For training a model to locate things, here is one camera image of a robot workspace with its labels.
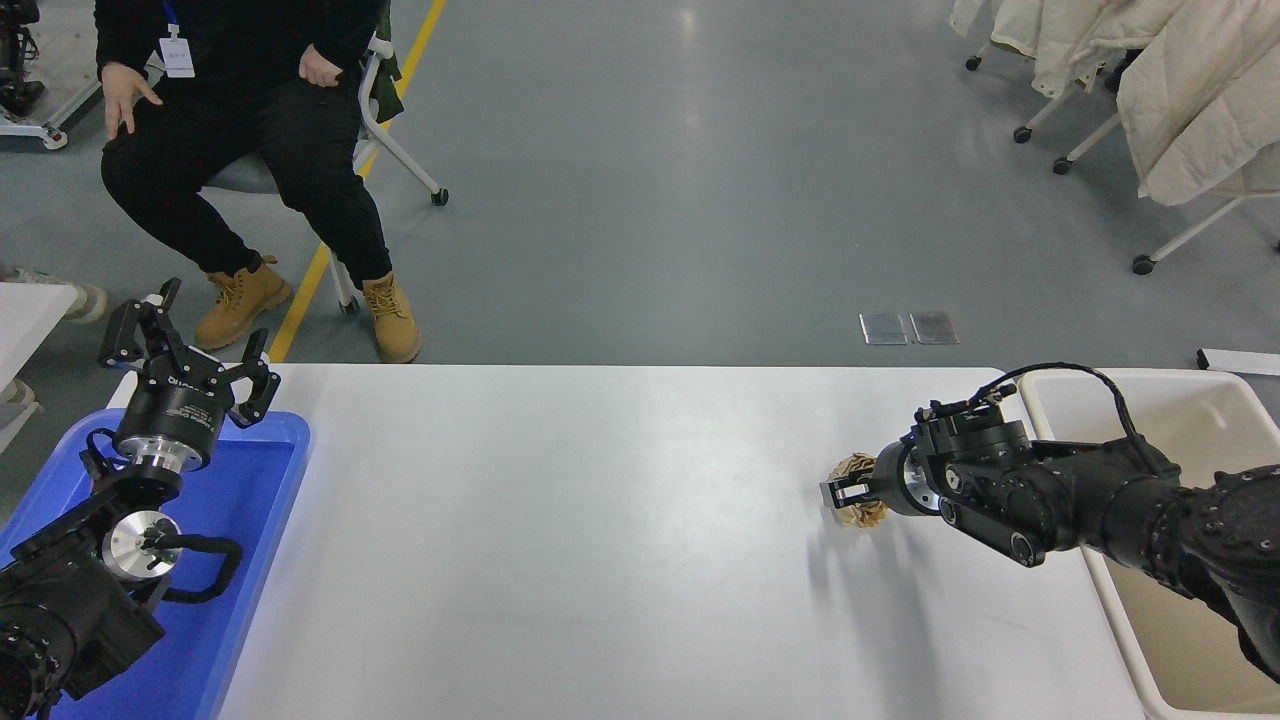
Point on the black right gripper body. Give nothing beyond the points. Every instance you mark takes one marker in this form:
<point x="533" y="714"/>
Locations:
<point x="887" y="482"/>

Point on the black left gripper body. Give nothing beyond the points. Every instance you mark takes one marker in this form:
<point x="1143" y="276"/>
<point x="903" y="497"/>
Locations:
<point x="175" y="410"/>

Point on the tan paper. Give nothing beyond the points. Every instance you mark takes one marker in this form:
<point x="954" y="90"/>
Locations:
<point x="858" y="464"/>

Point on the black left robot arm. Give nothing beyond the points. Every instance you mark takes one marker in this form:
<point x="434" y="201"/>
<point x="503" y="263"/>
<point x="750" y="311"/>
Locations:
<point x="60" y="610"/>

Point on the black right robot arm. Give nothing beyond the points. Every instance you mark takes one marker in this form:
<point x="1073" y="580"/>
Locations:
<point x="1100" y="500"/>

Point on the person's right hand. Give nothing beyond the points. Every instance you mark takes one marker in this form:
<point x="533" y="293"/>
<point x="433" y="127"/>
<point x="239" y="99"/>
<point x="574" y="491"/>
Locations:
<point x="125" y="95"/>

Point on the person's left hand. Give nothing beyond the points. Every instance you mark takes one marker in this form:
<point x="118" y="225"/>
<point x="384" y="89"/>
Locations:
<point x="320" y="68"/>

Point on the white sneaker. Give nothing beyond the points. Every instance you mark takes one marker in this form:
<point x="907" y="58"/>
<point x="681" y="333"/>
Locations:
<point x="15" y="390"/>
<point x="90" y="298"/>

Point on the person's tan right boot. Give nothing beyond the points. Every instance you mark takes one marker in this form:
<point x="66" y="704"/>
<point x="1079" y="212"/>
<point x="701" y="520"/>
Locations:
<point x="240" y="300"/>

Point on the person's tan boot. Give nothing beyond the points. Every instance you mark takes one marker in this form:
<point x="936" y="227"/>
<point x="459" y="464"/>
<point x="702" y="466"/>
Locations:
<point x="240" y="300"/>
<point x="390" y="318"/>

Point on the small white table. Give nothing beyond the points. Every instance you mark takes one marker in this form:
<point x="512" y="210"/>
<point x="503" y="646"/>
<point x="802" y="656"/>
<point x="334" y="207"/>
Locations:
<point x="25" y="320"/>

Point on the blue plastic tray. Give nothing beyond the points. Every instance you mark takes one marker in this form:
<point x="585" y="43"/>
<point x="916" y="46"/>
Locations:
<point x="250" y="520"/>

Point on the person's tan left boot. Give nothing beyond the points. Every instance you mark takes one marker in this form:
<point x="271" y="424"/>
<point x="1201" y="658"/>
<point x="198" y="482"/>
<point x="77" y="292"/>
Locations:
<point x="390" y="318"/>

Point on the silver floor plate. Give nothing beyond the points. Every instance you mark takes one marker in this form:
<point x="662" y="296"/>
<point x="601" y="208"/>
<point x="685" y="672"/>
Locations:
<point x="884" y="328"/>
<point x="934" y="328"/>

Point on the grey wheeled platform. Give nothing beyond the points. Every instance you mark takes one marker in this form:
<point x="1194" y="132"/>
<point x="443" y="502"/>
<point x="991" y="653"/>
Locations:
<point x="60" y="60"/>

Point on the person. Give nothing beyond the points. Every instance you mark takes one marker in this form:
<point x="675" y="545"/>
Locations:
<point x="250" y="60"/>

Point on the black machine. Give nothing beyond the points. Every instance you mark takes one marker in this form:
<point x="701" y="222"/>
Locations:
<point x="15" y="50"/>

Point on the large pale plastic bin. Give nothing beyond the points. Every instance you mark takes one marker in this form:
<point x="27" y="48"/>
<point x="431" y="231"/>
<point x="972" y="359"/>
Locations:
<point x="1200" y="420"/>

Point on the dark green jacket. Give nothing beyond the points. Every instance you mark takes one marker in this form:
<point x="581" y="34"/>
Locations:
<point x="390" y="60"/>

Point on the white flat bar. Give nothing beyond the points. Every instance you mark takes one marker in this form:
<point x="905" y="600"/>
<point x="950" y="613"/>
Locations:
<point x="1240" y="362"/>

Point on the large cream puffer coat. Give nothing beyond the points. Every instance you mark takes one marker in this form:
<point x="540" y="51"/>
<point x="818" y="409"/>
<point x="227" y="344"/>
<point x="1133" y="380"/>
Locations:
<point x="1200" y="100"/>

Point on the grey chair with white frame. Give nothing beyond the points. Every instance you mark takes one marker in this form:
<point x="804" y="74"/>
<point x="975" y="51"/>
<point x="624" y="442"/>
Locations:
<point x="240" y="178"/>

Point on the white chair frame with casters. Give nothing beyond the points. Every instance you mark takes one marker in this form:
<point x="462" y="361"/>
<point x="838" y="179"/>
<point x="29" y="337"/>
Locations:
<point x="1143" y="264"/>
<point x="1022" y="133"/>

